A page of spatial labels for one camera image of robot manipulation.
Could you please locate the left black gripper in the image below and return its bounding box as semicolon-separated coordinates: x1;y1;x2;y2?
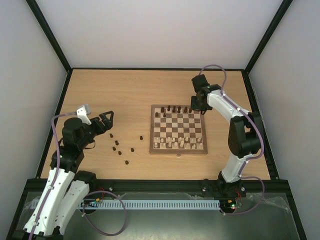
79;110;115;149

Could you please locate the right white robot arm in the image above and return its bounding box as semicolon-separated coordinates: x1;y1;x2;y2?
191;74;264;196

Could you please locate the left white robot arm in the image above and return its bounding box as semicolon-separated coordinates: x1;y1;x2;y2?
11;106;114;240

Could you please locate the wooden chess board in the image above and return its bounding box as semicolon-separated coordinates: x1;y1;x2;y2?
149;104;208;155

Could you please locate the light king piece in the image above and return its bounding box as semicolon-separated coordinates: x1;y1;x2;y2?
179;140;185;148

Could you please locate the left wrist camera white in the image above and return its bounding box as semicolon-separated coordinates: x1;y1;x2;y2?
76;104;92;125

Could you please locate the white slotted cable duct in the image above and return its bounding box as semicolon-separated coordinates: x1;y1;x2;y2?
78;200;220;210

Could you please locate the black aluminium frame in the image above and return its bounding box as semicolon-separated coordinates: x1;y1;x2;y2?
6;0;307;240

